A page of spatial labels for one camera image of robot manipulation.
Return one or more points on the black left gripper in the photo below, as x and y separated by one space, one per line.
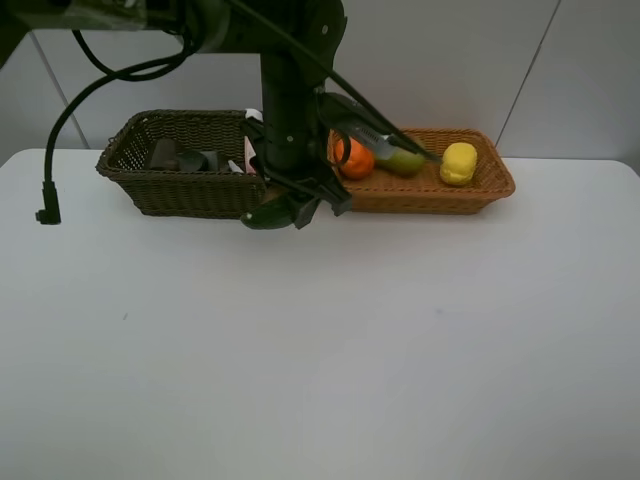
297 160

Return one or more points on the halved avocado with pit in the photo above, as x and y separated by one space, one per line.
273 214

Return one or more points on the orange mandarin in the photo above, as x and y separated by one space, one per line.
360 164

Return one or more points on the white marker pink caps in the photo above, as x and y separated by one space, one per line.
235 168

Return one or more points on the green red pear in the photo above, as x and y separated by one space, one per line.
397 160

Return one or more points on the pink bottle white cap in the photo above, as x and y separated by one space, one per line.
250 154

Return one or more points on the dark green pump bottle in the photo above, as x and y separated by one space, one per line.
192 161

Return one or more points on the yellow lemon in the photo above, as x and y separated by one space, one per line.
459 163

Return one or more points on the translucent pink plastic cup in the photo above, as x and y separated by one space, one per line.
163 155

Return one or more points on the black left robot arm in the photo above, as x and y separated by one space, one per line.
296 42

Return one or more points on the dark brown wicker basket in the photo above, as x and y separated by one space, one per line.
212 195

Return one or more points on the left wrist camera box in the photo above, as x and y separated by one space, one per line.
348 117

